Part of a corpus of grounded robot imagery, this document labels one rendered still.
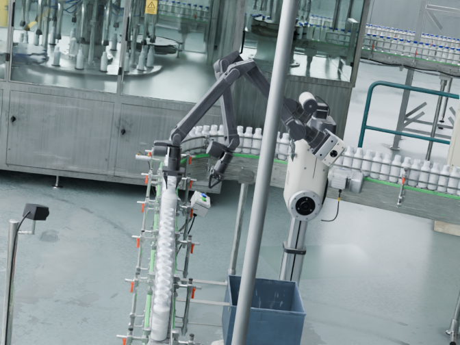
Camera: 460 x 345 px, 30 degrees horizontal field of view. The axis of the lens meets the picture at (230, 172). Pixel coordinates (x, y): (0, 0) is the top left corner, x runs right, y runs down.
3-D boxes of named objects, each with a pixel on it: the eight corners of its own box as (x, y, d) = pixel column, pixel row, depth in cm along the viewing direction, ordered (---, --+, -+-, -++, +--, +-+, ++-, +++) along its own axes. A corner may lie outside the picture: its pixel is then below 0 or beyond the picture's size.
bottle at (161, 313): (155, 332, 310) (159, 290, 305) (169, 337, 308) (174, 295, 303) (146, 338, 304) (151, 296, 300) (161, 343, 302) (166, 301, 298)
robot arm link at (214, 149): (239, 139, 413) (233, 142, 422) (218, 129, 410) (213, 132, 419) (231, 162, 411) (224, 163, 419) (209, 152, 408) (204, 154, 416)
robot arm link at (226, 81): (243, 74, 372) (241, 70, 382) (233, 66, 370) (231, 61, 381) (177, 147, 379) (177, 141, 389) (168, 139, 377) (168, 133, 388)
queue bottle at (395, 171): (390, 179, 543) (395, 153, 539) (399, 181, 541) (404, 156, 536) (387, 180, 538) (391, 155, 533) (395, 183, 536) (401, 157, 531)
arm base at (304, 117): (301, 130, 428) (316, 111, 426) (288, 120, 426) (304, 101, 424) (299, 125, 437) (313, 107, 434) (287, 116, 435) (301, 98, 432)
